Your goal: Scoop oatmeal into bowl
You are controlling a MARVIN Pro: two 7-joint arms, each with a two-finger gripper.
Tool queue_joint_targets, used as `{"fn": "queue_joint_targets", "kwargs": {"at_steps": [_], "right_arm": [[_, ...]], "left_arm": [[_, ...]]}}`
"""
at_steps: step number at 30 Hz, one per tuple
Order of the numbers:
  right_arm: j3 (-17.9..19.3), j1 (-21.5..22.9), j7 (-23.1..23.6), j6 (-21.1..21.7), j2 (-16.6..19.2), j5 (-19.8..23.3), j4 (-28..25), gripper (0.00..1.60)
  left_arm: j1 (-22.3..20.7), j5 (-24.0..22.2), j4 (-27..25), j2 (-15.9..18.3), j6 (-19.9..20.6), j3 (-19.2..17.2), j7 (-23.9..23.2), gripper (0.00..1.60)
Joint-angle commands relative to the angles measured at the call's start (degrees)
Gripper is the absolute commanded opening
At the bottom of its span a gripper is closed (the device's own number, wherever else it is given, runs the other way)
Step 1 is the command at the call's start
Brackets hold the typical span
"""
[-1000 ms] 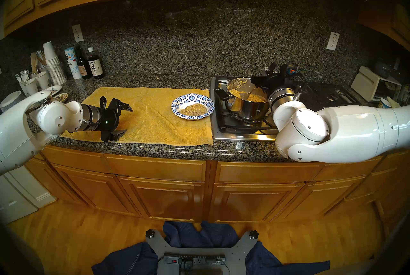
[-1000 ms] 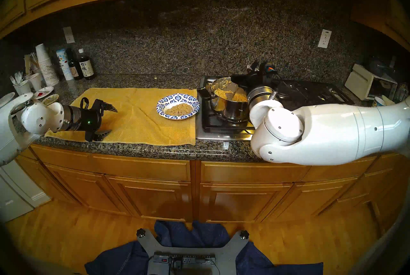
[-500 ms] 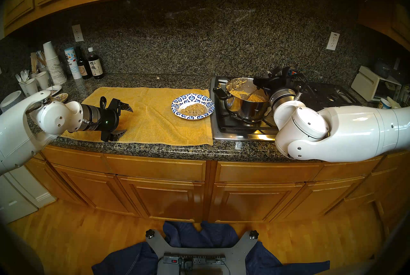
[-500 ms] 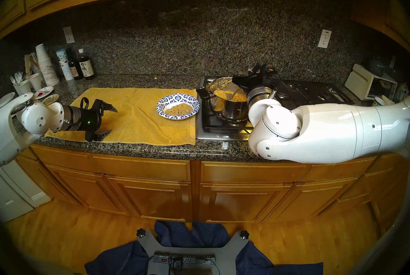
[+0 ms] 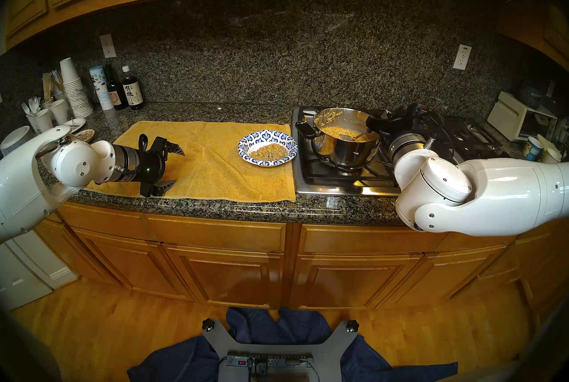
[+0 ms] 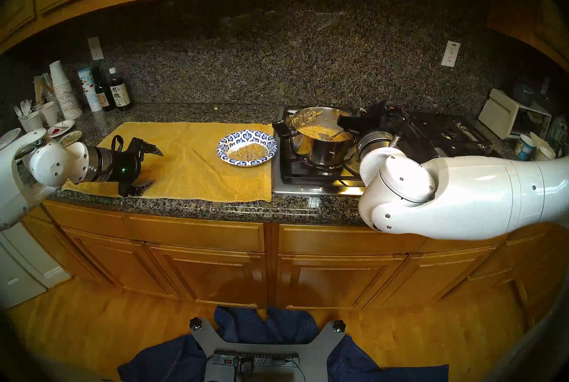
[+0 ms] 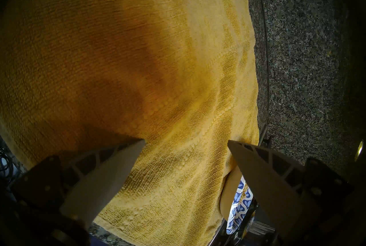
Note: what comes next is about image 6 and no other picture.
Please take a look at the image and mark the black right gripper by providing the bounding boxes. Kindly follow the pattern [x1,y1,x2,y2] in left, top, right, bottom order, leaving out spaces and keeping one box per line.
[337,100,408,138]

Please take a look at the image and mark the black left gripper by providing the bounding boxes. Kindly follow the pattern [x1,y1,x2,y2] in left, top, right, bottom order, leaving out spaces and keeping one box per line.
[106,138,164,198]

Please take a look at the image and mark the metal ladle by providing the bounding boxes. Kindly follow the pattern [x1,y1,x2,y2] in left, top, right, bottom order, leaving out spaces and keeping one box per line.
[318,129,354,142]

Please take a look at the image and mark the scooped oatmeal portion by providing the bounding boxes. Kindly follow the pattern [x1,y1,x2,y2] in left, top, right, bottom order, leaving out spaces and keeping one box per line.
[228,143,270,163]

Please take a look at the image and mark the cooked oatmeal mass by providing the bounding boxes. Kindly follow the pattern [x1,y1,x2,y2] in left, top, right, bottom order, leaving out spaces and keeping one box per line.
[296,109,353,142]

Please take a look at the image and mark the blue patterned paper bowl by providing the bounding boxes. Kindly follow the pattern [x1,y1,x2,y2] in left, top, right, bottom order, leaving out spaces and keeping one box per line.
[217,128,278,167]

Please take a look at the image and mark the plain white bowl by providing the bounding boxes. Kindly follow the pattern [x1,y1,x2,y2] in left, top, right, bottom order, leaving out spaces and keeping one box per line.
[0,128,21,150]

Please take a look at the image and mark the stainless steel pot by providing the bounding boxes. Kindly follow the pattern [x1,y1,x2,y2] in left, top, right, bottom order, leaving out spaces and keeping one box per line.
[272,107,361,169]

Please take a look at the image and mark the yellow towel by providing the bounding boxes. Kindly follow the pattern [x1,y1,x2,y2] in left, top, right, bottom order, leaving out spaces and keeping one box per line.
[62,121,275,203]

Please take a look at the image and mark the steel gas stove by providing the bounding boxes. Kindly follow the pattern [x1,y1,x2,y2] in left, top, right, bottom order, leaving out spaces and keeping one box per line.
[271,106,494,197]

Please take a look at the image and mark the wooden drawer front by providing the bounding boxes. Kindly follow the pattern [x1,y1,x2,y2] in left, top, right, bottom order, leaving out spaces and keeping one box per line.
[126,213,266,253]
[42,200,129,235]
[418,234,512,253]
[278,223,428,255]

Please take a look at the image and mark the soy sauce bottle white label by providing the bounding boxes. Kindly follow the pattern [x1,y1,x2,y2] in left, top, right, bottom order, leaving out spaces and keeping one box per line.
[108,67,132,111]

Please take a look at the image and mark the small dark sauce bottle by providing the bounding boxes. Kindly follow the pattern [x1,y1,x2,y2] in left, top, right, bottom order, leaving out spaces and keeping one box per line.
[92,67,115,112]

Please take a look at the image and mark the white saucer red smear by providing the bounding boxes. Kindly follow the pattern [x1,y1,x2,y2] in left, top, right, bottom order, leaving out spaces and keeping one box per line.
[47,120,75,138]

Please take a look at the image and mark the white blue cylindrical canister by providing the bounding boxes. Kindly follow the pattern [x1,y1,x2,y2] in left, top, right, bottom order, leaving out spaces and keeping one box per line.
[78,68,103,113]

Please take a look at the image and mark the wooden lower cabinet door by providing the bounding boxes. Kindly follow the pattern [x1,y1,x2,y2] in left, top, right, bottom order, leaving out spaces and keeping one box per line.
[147,243,267,308]
[62,227,184,301]
[276,254,407,310]
[362,243,505,310]

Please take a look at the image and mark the stack of paper cups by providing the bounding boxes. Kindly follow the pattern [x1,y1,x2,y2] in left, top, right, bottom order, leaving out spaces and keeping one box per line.
[49,60,83,120]

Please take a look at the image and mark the paper cup holding forks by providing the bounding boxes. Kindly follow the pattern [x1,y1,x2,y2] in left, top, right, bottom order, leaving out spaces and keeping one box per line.
[18,111,43,133]

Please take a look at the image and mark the wooden stirrer sticks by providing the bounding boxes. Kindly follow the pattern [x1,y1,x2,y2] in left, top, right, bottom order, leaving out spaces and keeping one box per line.
[33,72,54,104]

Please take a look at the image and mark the white toaster oven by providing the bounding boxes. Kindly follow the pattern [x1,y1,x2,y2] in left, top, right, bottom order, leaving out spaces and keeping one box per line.
[478,89,553,140]

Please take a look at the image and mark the white kitchen appliance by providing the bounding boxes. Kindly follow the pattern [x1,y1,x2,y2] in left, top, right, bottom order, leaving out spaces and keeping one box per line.
[0,221,72,310]

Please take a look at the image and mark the dark kettle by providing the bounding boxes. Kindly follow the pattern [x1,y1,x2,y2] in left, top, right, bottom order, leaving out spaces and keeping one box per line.
[511,78,536,106]

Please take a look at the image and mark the blue printed paper cup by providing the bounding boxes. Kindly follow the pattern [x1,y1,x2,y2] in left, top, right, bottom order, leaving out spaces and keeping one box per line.
[516,134,537,162]

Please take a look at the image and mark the dark blue cloth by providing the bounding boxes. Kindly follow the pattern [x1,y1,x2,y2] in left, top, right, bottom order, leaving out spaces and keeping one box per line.
[118,306,449,382]

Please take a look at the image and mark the black cable orange connector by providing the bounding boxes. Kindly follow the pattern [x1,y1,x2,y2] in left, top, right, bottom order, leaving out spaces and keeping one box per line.
[388,105,409,150]

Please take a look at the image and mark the wooden lower cabinet frame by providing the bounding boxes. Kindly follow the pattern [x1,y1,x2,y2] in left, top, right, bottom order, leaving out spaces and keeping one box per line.
[20,199,561,310]

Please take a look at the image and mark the wooden corner wall cabinet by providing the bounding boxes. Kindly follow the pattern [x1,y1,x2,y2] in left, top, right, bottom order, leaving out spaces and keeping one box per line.
[487,0,569,70]

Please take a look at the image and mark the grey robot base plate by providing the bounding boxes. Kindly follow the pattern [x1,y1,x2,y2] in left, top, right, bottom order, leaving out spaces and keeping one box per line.
[190,319,346,382]

